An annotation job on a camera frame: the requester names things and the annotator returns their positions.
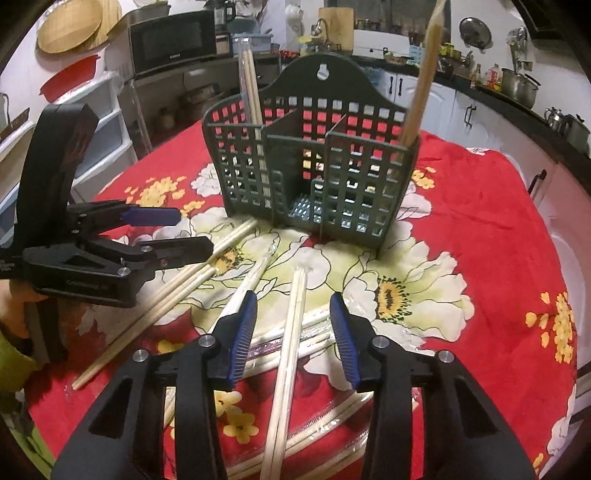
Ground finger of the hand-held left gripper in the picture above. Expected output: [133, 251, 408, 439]
[67, 200, 181, 243]
[22, 234, 216, 309]

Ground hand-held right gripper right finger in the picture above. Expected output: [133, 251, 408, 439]
[329, 292, 539, 480]

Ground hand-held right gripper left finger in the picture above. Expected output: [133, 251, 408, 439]
[51, 291, 259, 480]

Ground wooden chopstick pair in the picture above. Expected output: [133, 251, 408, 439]
[261, 269, 309, 480]
[152, 218, 258, 305]
[238, 39, 273, 217]
[226, 397, 375, 480]
[71, 261, 220, 391]
[217, 249, 278, 324]
[245, 332, 335, 370]
[398, 0, 450, 146]

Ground dark green utensil holder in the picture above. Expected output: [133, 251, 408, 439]
[202, 53, 422, 250]

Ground person's left forearm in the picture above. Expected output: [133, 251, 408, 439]
[0, 330, 38, 416]

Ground person's left hand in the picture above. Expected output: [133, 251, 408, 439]
[0, 279, 47, 342]

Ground white plastic drawer unit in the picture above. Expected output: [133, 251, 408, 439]
[0, 74, 139, 232]

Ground red plastic tray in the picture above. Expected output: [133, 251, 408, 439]
[39, 54, 101, 101]

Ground metal shelf rack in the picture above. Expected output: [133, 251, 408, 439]
[117, 53, 243, 153]

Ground round bamboo tray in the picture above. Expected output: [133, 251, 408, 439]
[37, 0, 105, 52]

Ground black microwave oven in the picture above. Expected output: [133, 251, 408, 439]
[128, 10, 219, 77]

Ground red floral tablecloth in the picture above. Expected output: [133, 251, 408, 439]
[23, 124, 580, 480]

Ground blue plastic basket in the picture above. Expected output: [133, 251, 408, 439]
[230, 34, 274, 54]

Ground white lower kitchen cabinets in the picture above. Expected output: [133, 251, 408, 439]
[365, 67, 591, 241]

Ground wooden cutting board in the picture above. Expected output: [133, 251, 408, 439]
[318, 6, 355, 51]

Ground steel kettle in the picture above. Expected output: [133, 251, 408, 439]
[545, 107, 571, 133]

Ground large steel stockpot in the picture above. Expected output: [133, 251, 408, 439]
[501, 68, 542, 108]

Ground small steel pot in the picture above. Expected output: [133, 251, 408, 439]
[566, 114, 591, 149]

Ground hanging steel pot lid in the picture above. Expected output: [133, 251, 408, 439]
[459, 17, 493, 49]

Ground black range hood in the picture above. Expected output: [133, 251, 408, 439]
[512, 0, 591, 43]

